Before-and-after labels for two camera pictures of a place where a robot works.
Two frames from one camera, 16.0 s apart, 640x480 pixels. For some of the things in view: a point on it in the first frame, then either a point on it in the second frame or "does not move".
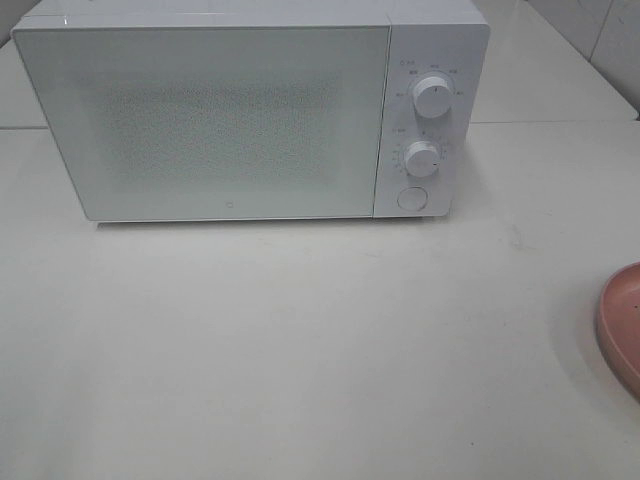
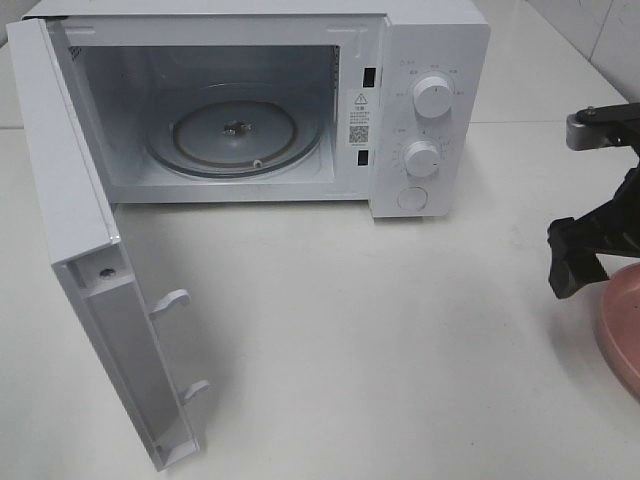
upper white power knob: [432, 97] does not move
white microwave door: [166, 121] -> [86, 251]
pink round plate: [617, 314] does not move
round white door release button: [413, 198] does not move
